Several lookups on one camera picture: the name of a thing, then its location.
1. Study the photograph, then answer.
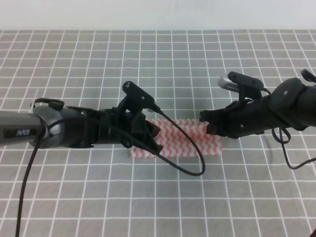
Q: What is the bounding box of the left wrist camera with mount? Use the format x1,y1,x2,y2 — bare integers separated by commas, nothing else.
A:
122,81,156,114

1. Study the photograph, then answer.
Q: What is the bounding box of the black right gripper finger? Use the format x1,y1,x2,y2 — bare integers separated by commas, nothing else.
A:
199,109,229,123
206,123,227,136

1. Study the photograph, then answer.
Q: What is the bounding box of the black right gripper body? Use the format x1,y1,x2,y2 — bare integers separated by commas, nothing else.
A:
223,98,274,138

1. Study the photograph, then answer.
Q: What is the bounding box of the grey grid tablecloth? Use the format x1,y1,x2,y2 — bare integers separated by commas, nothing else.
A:
0,30,316,237

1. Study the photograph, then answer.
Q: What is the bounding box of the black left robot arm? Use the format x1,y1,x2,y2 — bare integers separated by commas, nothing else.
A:
0,98,162,154

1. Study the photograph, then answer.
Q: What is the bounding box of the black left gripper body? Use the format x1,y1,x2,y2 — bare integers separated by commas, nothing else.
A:
93,107,146,148

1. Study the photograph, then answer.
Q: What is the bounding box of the pink white wavy striped towel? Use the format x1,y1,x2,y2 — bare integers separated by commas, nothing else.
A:
129,118,225,159

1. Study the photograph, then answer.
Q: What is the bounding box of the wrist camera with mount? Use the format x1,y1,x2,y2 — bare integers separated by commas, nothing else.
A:
218,72,264,101
122,81,156,114

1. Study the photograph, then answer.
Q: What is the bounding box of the black camera cable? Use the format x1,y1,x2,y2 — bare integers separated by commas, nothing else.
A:
261,86,316,170
14,103,206,237

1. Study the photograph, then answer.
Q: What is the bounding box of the black left camera cable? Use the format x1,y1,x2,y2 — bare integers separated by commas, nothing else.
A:
14,103,206,237

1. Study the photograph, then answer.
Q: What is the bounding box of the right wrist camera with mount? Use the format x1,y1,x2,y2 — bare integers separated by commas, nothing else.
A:
218,72,264,101

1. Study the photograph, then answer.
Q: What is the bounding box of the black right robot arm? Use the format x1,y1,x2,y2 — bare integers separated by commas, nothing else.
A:
199,72,316,139

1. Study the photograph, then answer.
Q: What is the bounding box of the black right camera cable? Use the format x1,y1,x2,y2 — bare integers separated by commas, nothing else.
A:
261,86,316,170

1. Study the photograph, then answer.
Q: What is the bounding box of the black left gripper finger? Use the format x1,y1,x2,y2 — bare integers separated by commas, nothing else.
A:
142,118,159,141
130,139,163,157

